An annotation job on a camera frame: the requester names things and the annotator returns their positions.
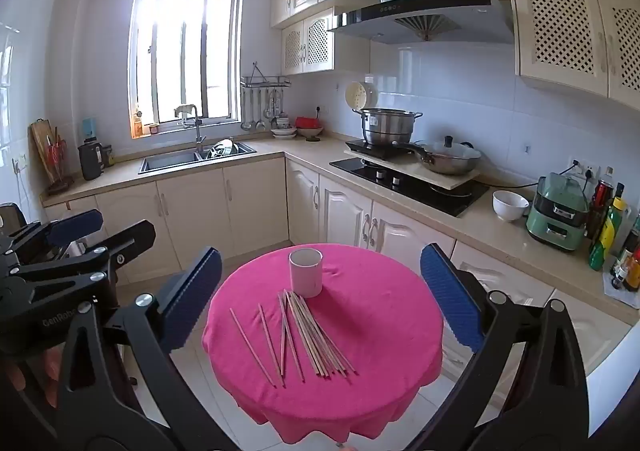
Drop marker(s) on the steel sink faucet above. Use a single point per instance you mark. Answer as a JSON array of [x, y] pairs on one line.
[[198, 131]]

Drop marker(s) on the person's left hand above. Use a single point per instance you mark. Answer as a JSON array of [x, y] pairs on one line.
[[51, 376]]

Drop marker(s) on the black electric kettle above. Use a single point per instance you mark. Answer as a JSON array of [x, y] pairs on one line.
[[90, 163]]

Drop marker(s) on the pink tablecloth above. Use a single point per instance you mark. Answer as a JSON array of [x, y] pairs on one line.
[[380, 331]]

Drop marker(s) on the amber sauce bottle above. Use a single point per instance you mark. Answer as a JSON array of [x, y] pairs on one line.
[[635, 273]]

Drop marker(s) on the bowl with red lid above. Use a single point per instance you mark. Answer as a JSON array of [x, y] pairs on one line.
[[307, 122]]

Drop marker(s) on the small windowsill jar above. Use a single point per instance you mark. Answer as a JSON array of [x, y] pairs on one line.
[[153, 129]]

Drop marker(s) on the white pink cup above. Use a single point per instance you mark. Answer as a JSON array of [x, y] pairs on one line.
[[305, 276]]

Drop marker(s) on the black steel range hood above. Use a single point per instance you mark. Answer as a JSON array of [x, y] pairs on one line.
[[425, 3]]

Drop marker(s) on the red utensil stand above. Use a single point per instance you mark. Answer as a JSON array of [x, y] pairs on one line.
[[57, 151]]

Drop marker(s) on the wok with glass lid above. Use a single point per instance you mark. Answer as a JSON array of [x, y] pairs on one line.
[[450, 158]]

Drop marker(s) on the small blue container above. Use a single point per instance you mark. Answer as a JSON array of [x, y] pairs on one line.
[[90, 128]]

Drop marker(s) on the dark sauce bottle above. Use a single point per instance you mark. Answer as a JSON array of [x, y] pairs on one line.
[[622, 266]]

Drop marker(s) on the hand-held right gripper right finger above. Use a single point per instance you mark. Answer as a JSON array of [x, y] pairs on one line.
[[452, 301]]

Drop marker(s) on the white ceramic bowl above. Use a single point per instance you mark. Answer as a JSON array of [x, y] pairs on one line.
[[509, 208]]

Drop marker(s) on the cream lower kitchen cabinets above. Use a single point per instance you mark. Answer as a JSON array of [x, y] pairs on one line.
[[250, 201]]

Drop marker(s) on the large lattice door cabinet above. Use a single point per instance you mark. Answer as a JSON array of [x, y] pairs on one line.
[[560, 26]]

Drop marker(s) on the stainless steel pot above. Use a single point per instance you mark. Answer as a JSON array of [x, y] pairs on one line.
[[387, 131]]

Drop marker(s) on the dishes in steel rack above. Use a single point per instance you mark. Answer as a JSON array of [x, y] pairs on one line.
[[222, 147]]

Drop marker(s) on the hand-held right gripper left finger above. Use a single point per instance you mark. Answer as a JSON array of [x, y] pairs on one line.
[[192, 301]]

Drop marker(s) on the beige stove cover board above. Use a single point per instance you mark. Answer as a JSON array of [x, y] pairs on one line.
[[440, 180]]

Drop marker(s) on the steel kitchen sink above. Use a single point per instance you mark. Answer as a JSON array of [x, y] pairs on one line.
[[165, 162]]

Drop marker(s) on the barred kitchen window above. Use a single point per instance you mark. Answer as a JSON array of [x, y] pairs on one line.
[[172, 46]]

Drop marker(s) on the bunch of wooden chopsticks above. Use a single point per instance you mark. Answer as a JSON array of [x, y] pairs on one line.
[[310, 331]]

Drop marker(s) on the white wall outlet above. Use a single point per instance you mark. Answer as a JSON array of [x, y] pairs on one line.
[[20, 162]]

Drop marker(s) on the steel wall utensil rack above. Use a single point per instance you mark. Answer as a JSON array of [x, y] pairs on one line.
[[265, 79]]

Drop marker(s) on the red label cola bottle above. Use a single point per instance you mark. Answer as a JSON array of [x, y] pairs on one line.
[[602, 196]]

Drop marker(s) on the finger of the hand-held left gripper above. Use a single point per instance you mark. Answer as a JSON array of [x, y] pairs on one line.
[[75, 227], [125, 243]]

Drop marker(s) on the stacked bowls on counter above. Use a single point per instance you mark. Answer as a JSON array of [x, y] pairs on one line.
[[284, 132]]

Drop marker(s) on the orange windowsill ornament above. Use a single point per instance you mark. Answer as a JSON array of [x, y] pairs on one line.
[[137, 128]]

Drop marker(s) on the wooden cutting board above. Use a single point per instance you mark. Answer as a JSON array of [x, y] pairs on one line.
[[40, 146]]

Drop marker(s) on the green electric cooker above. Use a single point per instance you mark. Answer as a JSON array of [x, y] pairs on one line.
[[545, 226]]

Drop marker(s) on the white power outlet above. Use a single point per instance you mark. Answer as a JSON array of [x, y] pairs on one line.
[[586, 172]]

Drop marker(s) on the black induction cooker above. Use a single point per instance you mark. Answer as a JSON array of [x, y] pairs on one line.
[[360, 148]]

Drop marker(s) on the row of hanging steel utensils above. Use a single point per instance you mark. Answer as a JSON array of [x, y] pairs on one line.
[[245, 123]]

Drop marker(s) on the black gas stove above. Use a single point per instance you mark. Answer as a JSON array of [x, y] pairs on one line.
[[350, 165]]

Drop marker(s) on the small lattice door cabinet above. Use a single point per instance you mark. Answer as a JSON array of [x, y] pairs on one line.
[[320, 38]]

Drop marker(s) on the dark black-capped bottle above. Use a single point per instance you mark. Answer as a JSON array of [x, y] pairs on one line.
[[619, 191]]

